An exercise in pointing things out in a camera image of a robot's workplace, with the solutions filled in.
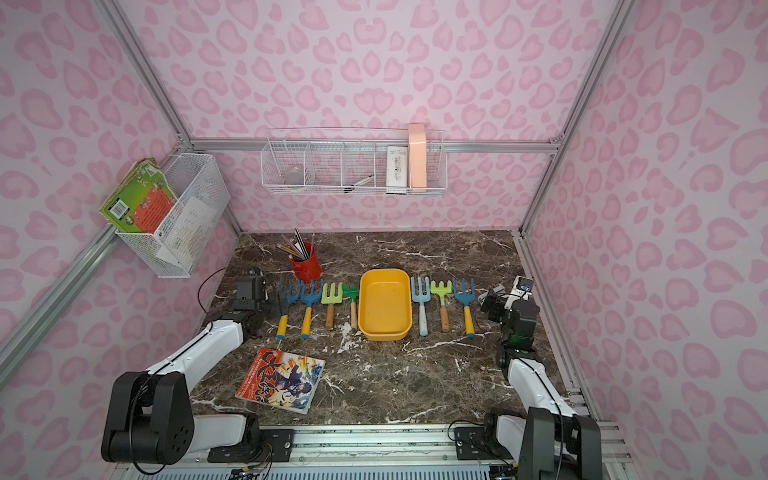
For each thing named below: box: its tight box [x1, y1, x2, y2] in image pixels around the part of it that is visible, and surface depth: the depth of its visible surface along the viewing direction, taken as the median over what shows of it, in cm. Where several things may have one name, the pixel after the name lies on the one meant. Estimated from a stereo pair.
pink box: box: [408, 123, 427, 192], surface depth 86 cm
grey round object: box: [286, 166, 304, 185], surface depth 98 cm
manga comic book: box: [235, 348, 326, 415], surface depth 84 cm
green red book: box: [99, 157, 178, 233], surface depth 73 cm
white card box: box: [386, 146, 408, 193], surface depth 94 cm
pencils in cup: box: [275, 228, 315, 261], surface depth 103 cm
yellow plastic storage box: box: [358, 268, 413, 341], surface depth 98 cm
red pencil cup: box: [291, 241, 322, 282], surface depth 105 cm
